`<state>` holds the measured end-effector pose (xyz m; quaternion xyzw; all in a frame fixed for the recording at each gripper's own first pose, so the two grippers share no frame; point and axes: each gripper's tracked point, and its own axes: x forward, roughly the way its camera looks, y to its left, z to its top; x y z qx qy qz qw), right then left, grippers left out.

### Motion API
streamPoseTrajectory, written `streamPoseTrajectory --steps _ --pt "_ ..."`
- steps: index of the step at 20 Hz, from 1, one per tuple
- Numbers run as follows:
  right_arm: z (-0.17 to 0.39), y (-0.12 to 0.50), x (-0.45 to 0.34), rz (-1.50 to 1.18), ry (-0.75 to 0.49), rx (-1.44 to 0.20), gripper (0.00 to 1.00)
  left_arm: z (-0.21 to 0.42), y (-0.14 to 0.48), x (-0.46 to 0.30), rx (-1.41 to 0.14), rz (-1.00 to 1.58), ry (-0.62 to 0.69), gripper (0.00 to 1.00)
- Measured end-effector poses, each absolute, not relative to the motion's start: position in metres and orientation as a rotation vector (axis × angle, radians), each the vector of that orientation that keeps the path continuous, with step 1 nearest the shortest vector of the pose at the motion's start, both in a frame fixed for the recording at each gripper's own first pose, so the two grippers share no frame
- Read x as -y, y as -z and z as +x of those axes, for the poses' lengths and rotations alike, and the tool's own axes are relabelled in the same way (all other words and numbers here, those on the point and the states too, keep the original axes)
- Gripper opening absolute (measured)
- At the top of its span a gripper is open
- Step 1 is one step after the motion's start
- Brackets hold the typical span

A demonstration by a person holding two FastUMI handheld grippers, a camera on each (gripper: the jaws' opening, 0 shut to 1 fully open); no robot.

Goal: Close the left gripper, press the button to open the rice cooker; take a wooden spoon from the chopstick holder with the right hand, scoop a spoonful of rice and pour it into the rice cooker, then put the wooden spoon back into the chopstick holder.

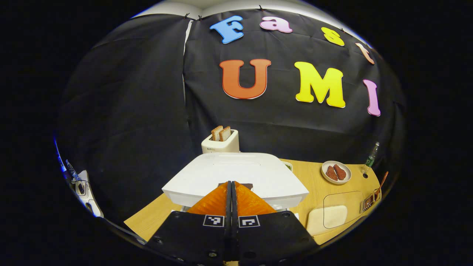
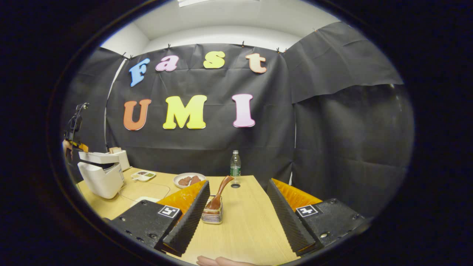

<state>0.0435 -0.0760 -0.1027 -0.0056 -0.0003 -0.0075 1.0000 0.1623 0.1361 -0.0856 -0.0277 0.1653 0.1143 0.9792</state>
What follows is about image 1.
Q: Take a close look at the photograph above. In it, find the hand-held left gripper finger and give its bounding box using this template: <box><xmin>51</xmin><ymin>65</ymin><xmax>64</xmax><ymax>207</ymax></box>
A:
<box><xmin>145</xmin><ymin>180</ymin><xmax>232</xmax><ymax>266</ymax></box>
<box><xmin>232</xmin><ymin>180</ymin><xmax>319</xmax><ymax>266</ymax></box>

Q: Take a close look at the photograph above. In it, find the white rice cooker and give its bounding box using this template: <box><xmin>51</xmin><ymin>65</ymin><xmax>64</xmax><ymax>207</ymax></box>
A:
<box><xmin>162</xmin><ymin>152</ymin><xmax>310</xmax><ymax>213</ymax></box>

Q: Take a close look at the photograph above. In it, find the white toaster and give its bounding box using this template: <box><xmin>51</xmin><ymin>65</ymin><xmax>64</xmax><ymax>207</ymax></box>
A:
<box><xmin>201</xmin><ymin>129</ymin><xmax>240</xmax><ymax>154</ymax></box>

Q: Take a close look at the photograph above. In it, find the white round plate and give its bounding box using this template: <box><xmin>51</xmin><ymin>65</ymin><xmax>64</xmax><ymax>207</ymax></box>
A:
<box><xmin>321</xmin><ymin>160</ymin><xmax>352</xmax><ymax>185</ymax></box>

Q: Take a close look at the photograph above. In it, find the white device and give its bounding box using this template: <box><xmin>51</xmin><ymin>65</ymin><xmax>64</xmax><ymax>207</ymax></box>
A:
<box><xmin>66</xmin><ymin>159</ymin><xmax>105</xmax><ymax>218</ymax></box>

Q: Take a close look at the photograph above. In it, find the green label water bottle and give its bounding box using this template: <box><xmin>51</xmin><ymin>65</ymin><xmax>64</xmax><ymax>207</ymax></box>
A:
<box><xmin>365</xmin><ymin>141</ymin><xmax>380</xmax><ymax>168</ymax></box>

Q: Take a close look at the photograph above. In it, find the blue and white banner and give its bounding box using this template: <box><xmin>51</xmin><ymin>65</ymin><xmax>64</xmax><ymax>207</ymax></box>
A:
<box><xmin>55</xmin><ymin>139</ymin><xmax>69</xmax><ymax>174</ymax></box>

